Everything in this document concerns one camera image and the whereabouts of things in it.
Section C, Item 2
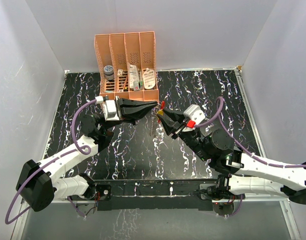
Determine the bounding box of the small white card box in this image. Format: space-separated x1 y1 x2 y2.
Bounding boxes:
117 69 123 77

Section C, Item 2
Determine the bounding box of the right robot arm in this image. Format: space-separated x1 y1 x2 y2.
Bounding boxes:
157 109 306 205

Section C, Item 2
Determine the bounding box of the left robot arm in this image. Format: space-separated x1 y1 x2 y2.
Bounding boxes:
15 96 158 212

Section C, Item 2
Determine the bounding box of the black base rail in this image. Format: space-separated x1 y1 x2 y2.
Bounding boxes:
67 178 243 213

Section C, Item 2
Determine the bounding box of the orange plastic desk organizer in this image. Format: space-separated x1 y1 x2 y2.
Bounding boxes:
94 31 159 101

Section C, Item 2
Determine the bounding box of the metal keyring with spring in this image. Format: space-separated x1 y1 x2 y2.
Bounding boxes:
150 107 159 138

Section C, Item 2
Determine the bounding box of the white product packet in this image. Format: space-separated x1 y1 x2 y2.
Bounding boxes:
128 64 140 91

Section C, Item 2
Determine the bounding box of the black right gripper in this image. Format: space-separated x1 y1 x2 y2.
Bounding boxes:
158 108 211 162

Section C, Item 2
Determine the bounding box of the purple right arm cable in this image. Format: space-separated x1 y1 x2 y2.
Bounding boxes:
195 96 306 218

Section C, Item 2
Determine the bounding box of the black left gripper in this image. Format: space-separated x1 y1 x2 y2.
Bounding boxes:
103 96 157 131

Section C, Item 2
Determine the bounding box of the oval white blister pack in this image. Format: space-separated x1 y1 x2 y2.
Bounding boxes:
142 68 156 90

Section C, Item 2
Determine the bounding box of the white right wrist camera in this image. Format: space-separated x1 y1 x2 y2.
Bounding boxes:
183 104 205 132

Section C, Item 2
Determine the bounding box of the grey round tin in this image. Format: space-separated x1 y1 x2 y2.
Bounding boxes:
103 65 115 81

